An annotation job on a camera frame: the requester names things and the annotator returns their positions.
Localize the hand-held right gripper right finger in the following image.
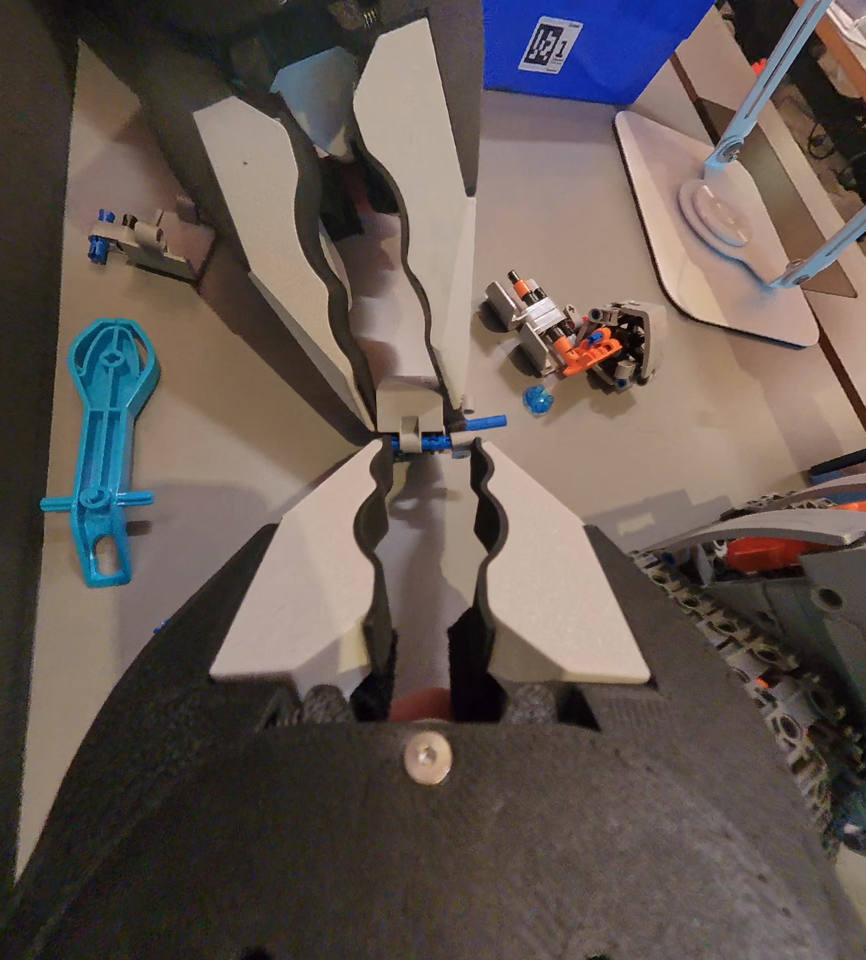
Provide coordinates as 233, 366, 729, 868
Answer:
456, 438, 653, 702

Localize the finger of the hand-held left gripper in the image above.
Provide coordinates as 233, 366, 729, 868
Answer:
349, 15, 479, 424
193, 96, 381, 439

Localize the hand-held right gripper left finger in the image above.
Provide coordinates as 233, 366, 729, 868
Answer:
211, 438, 399, 699

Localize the grey bracket brick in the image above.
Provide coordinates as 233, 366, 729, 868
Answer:
115, 207, 206, 283

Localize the white printed tag sticker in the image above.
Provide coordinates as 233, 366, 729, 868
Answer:
523, 15, 584, 73

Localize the small grey orange brick assembly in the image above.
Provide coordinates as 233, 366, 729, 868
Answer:
478, 270, 671, 394

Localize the large grey tracked brick vehicle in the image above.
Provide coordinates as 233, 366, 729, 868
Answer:
628, 473, 866, 879

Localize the blue storage bin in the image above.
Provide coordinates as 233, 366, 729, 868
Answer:
481, 0, 719, 106

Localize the light blue paddle piece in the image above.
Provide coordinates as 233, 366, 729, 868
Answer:
40, 318, 159, 589

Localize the black dimpled foam mat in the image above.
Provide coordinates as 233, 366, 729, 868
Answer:
0, 0, 81, 960

